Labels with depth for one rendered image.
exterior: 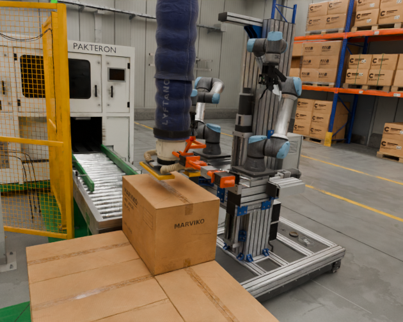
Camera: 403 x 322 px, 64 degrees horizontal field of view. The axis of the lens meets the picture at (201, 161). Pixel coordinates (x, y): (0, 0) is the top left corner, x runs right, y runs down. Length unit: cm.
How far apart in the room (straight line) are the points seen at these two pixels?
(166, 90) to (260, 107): 79
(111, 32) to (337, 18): 678
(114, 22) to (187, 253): 1024
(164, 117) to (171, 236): 66
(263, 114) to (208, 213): 89
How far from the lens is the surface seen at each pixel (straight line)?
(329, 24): 1004
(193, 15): 186
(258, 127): 235
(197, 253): 196
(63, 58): 288
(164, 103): 183
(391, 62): 908
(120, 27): 1167
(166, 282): 185
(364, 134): 1065
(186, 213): 179
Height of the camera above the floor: 162
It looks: 14 degrees down
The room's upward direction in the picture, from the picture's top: 4 degrees clockwise
